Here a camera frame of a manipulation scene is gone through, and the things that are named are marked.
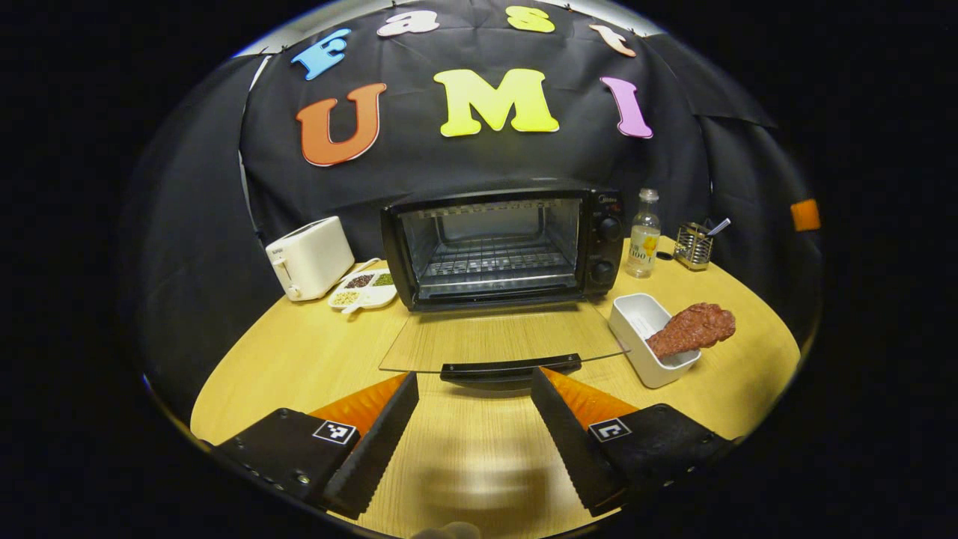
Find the black electric oven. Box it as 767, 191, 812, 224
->
379, 177, 630, 391

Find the white divided dish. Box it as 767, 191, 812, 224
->
327, 268, 398, 314

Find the brown meat piece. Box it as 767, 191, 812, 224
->
645, 302, 736, 359

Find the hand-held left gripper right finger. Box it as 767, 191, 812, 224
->
530, 366, 736, 518

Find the metal mesh holder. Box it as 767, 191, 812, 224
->
674, 222, 714, 271

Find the white toaster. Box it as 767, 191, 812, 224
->
265, 216, 356, 302

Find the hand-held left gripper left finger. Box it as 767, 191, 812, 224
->
212, 371, 421, 520

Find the white rectangular tray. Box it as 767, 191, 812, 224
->
608, 293, 702, 389

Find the clear glass bottle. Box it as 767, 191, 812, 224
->
626, 188, 662, 278

